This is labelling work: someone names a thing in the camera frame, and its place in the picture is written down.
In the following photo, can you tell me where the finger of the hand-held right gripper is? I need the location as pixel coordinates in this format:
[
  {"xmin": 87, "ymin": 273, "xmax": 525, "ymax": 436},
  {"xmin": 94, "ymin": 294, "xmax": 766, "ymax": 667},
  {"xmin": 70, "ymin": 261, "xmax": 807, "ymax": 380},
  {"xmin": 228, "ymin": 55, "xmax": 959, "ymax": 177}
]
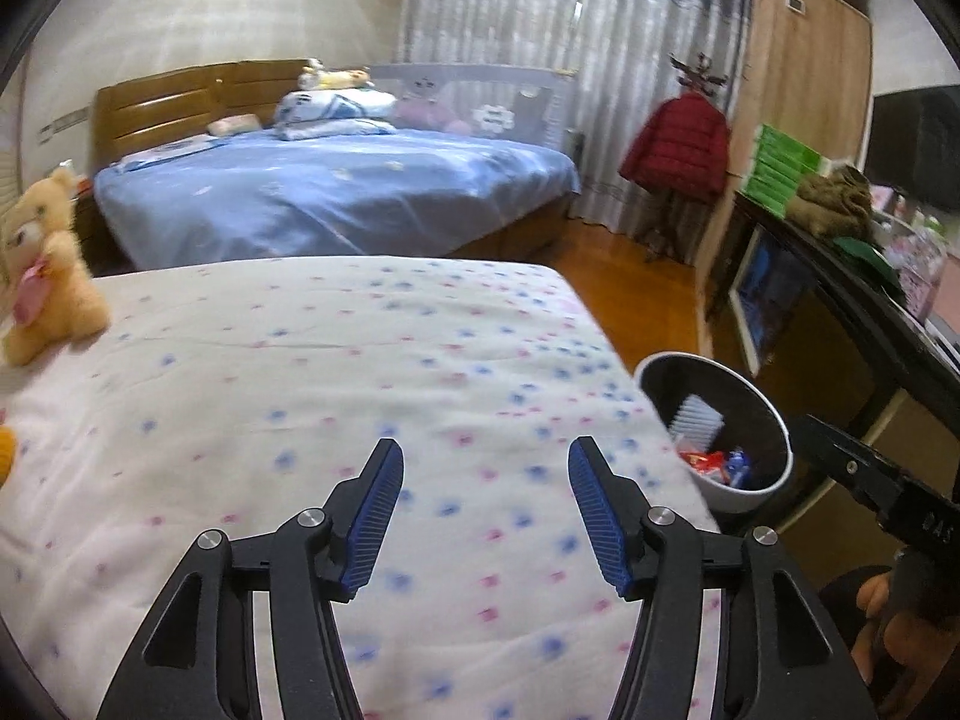
[{"xmin": 787, "ymin": 412, "xmax": 912, "ymax": 533}]

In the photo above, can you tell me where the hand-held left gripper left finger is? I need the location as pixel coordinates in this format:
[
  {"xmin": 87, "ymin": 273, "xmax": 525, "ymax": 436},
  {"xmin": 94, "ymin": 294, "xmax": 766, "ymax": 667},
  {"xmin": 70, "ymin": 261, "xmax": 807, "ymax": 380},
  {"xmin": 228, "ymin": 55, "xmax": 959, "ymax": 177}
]
[{"xmin": 94, "ymin": 439, "xmax": 406, "ymax": 720}]

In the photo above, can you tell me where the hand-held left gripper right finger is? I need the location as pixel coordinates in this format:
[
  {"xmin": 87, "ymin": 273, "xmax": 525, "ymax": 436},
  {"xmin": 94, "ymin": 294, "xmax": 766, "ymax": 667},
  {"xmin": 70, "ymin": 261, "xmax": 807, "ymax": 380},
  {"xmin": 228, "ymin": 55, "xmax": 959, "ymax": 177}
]
[{"xmin": 568, "ymin": 435, "xmax": 878, "ymax": 720}]

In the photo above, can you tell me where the white foam fruit net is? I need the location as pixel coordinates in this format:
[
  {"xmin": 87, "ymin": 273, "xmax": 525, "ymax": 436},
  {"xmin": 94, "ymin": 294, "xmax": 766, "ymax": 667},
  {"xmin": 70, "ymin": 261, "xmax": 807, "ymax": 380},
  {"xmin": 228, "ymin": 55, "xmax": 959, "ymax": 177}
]
[{"xmin": 670, "ymin": 396, "xmax": 725, "ymax": 436}]

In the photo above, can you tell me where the white trash bin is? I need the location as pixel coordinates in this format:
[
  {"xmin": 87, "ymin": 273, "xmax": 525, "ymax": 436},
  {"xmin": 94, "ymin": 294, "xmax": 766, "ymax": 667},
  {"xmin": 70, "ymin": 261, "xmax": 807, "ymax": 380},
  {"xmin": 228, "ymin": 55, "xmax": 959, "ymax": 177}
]
[{"xmin": 635, "ymin": 351, "xmax": 794, "ymax": 515}]

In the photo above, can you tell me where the person's right hand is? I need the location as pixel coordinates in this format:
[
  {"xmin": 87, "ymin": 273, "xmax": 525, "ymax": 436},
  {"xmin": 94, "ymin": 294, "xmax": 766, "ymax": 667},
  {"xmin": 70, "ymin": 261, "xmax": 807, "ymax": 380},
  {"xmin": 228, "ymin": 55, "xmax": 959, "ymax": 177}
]
[{"xmin": 855, "ymin": 570, "xmax": 960, "ymax": 695}]

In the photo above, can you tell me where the floral mattress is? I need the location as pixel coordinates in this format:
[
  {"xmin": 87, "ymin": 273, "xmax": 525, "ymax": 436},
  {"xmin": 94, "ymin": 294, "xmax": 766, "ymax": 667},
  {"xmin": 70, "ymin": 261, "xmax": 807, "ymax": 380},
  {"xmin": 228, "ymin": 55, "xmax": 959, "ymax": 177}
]
[{"xmin": 0, "ymin": 255, "xmax": 725, "ymax": 720}]

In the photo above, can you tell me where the framed picture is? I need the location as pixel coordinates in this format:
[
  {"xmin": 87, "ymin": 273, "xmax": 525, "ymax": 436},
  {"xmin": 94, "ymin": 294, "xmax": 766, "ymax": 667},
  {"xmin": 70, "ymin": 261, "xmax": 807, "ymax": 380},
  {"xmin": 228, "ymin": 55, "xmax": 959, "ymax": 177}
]
[{"xmin": 729, "ymin": 225, "xmax": 815, "ymax": 376}]

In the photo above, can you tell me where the black desk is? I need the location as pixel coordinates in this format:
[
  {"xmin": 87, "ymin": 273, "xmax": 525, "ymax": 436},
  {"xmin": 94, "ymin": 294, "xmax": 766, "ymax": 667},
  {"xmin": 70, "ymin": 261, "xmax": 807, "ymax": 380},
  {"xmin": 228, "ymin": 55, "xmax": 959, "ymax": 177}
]
[{"xmin": 709, "ymin": 187, "xmax": 960, "ymax": 533}]

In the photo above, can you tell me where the green cloth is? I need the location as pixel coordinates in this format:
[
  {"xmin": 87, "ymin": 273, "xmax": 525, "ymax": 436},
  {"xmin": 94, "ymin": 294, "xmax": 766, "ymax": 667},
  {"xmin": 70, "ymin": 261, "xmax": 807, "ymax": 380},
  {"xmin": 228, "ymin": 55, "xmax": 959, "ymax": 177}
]
[{"xmin": 832, "ymin": 236, "xmax": 901, "ymax": 286}]

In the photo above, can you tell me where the pink floral packet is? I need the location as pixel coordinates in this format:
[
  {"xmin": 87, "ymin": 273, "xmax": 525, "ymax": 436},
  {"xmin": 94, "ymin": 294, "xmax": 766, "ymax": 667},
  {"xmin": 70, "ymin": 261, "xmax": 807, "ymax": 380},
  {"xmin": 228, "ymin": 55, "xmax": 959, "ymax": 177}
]
[{"xmin": 889, "ymin": 229, "xmax": 950, "ymax": 316}]

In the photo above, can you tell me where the brown plush toy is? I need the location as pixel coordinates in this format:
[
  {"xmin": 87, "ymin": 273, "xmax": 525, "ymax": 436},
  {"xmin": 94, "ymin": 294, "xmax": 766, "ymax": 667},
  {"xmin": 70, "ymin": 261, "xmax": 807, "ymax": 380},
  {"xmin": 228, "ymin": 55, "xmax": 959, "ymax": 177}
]
[{"xmin": 784, "ymin": 163, "xmax": 875, "ymax": 241}]

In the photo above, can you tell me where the stack of green boxes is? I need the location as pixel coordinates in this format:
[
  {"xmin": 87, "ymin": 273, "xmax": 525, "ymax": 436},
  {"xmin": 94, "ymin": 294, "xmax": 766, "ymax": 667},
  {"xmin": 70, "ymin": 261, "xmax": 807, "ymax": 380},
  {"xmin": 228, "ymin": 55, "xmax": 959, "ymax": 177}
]
[{"xmin": 742, "ymin": 124, "xmax": 833, "ymax": 211}]

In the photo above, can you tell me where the bed with blue sheet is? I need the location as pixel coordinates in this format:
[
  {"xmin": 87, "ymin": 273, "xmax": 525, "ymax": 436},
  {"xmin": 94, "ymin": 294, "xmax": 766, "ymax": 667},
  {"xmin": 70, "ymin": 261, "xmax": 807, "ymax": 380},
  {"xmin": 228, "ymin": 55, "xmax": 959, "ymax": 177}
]
[{"xmin": 94, "ymin": 126, "xmax": 582, "ymax": 271}]

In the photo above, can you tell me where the black television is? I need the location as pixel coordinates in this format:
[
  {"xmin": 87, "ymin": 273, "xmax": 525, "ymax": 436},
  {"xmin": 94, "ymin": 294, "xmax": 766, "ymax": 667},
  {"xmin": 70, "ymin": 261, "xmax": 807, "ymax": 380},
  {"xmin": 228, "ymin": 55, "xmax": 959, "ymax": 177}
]
[{"xmin": 862, "ymin": 86, "xmax": 960, "ymax": 192}]

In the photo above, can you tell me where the red puffer jacket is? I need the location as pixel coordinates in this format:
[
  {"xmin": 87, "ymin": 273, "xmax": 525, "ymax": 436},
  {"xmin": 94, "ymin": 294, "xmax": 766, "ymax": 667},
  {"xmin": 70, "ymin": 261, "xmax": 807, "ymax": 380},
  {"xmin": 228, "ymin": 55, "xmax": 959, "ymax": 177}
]
[{"xmin": 619, "ymin": 94, "xmax": 732, "ymax": 202}]

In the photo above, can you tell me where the yellow teddy bear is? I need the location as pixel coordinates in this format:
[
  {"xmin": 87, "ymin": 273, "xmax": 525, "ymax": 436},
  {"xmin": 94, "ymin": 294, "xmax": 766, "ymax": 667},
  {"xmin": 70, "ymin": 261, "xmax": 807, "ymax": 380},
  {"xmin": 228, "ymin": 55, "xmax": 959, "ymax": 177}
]
[{"xmin": 0, "ymin": 169, "xmax": 112, "ymax": 366}]

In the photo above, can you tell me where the wooden coat rack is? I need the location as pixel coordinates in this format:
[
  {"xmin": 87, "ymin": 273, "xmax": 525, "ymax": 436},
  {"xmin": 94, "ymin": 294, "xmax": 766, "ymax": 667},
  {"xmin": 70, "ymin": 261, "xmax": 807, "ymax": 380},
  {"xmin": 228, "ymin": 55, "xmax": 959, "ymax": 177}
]
[{"xmin": 649, "ymin": 51, "xmax": 728, "ymax": 263}]

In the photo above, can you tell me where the pink plush toy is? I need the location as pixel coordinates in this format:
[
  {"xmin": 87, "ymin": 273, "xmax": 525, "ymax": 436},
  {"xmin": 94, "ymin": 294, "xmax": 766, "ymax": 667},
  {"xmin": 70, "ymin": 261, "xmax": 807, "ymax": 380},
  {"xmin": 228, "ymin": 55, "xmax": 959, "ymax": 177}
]
[{"xmin": 394, "ymin": 94, "xmax": 470, "ymax": 134}]

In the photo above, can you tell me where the wooden nightstand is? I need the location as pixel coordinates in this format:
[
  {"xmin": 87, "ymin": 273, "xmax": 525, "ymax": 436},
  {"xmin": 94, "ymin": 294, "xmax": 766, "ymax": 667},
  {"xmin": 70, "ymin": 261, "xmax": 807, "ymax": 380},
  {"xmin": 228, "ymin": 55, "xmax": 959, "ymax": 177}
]
[{"xmin": 71, "ymin": 187, "xmax": 106, "ymax": 256}]

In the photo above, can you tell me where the folded blue white quilt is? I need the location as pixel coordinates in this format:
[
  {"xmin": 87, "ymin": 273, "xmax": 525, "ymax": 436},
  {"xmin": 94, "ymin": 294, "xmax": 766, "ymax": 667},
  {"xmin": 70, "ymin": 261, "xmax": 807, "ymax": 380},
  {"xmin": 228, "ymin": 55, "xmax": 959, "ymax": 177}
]
[{"xmin": 274, "ymin": 88, "xmax": 398, "ymax": 141}]

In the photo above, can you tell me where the yellow plush toy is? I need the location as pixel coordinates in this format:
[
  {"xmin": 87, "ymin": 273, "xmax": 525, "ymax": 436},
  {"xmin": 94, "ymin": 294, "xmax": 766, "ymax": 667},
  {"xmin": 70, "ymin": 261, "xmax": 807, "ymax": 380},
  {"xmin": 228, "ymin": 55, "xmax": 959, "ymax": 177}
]
[{"xmin": 298, "ymin": 60, "xmax": 374, "ymax": 91}]

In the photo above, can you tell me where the wooden headboard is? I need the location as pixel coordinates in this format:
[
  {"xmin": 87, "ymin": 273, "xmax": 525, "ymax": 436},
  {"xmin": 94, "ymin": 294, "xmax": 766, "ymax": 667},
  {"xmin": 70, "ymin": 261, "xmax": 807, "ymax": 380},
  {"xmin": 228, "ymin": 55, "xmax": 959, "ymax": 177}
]
[{"xmin": 94, "ymin": 58, "xmax": 316, "ymax": 166}]

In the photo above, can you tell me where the louvred wardrobe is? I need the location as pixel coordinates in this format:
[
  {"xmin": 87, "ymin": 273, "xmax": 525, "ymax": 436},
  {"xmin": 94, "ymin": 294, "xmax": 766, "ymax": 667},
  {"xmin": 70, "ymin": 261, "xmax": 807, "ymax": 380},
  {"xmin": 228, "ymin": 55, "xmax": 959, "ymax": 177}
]
[{"xmin": 0, "ymin": 150, "xmax": 23, "ymax": 218}]

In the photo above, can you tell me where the grey patterned curtain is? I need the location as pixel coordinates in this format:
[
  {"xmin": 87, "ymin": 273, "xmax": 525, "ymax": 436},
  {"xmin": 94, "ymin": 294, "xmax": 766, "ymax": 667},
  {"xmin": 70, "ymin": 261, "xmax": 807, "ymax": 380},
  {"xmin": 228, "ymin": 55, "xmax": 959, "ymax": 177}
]
[{"xmin": 401, "ymin": 0, "xmax": 753, "ymax": 230}]

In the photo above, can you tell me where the grey bed guard rail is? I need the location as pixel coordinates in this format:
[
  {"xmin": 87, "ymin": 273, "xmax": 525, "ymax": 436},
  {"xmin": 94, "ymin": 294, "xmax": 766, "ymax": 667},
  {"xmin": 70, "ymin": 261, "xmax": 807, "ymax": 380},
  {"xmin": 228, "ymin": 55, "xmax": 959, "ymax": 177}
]
[{"xmin": 367, "ymin": 64, "xmax": 577, "ymax": 147}]

